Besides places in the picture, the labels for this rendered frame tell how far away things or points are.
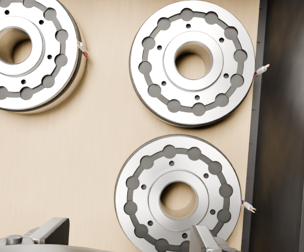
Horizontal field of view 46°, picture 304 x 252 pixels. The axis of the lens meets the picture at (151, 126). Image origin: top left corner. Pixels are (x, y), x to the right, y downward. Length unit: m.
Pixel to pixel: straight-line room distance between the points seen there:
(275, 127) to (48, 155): 0.19
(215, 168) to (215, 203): 0.03
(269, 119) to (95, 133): 0.15
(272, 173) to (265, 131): 0.04
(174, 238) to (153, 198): 0.04
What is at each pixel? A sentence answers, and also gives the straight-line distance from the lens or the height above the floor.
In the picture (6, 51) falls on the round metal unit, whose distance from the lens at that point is 0.34.
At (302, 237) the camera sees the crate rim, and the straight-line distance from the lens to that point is 0.24.
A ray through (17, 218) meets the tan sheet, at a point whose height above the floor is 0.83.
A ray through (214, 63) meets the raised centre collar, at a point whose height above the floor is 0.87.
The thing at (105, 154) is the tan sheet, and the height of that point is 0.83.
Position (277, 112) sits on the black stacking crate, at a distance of 0.29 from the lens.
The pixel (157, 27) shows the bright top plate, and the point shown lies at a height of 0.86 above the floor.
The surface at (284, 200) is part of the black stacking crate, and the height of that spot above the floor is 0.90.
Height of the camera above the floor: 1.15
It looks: 88 degrees down
